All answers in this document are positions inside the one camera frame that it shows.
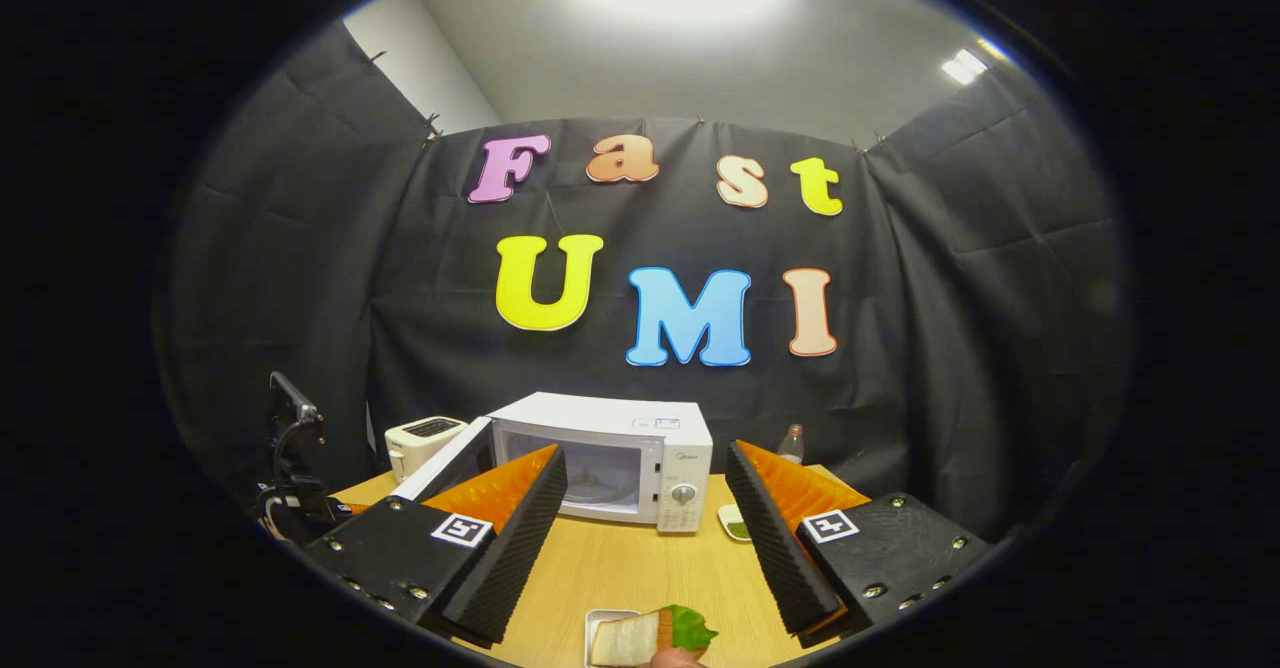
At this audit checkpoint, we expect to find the sandwich with green lettuce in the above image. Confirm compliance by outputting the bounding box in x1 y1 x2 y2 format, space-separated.
590 605 719 668

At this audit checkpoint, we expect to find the white toaster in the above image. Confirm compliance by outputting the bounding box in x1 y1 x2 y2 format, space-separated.
385 415 469 484

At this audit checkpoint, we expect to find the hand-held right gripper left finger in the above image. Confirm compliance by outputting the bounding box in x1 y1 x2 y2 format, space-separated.
305 443 569 647

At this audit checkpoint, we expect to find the white microwave oven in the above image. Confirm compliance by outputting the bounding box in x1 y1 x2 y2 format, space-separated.
392 392 714 534

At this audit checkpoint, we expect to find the black phone holder stand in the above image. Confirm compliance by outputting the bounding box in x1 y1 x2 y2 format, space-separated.
255 371 351 546

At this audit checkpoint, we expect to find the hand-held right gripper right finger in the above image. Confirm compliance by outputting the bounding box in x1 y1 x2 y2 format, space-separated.
725 440 993 637

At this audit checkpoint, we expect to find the black backdrop cloth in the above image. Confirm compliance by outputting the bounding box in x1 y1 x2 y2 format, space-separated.
155 23 1136 549

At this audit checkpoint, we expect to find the white rectangular plate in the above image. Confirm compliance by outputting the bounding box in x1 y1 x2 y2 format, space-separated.
584 608 646 668

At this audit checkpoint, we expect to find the small ceiling light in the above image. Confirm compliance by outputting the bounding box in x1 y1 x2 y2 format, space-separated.
940 40 1006 86

